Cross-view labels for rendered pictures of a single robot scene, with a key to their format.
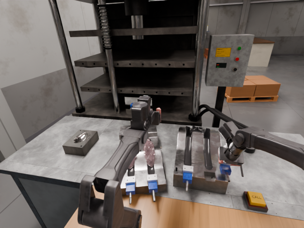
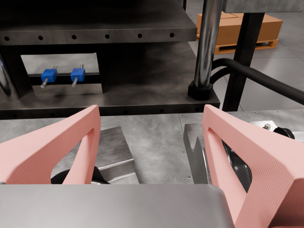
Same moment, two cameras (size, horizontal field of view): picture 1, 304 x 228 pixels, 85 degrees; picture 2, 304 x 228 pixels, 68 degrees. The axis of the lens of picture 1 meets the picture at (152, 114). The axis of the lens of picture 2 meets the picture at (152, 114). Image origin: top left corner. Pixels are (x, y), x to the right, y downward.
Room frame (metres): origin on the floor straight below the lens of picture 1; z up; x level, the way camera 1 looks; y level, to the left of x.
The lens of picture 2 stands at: (0.63, 0.02, 1.27)
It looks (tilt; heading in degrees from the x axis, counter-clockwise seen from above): 37 degrees down; 344
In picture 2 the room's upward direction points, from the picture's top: straight up
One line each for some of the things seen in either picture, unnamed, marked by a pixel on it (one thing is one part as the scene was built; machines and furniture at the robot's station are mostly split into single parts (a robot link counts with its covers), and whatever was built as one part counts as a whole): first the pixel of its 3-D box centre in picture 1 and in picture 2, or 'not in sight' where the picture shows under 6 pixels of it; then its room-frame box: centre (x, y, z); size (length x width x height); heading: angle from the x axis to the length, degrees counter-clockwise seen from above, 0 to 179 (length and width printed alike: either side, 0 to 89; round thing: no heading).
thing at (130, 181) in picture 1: (130, 191); not in sight; (0.54, 0.12, 0.86); 0.13 x 0.05 x 0.05; 4
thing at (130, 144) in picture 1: (121, 169); not in sight; (0.37, 0.10, 1.17); 0.30 x 0.09 x 0.12; 164
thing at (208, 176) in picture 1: (209, 178); not in sight; (0.58, -0.27, 0.87); 0.05 x 0.05 x 0.04; 77
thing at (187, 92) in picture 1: (142, 80); (66, 12); (1.86, 0.09, 1.02); 1.10 x 0.74 x 0.05; 77
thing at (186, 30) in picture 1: (140, 30); not in sight; (1.87, 0.09, 1.52); 1.10 x 0.70 x 0.05; 77
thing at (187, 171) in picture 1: (187, 179); not in sight; (0.56, -0.16, 0.89); 0.13 x 0.05 x 0.05; 166
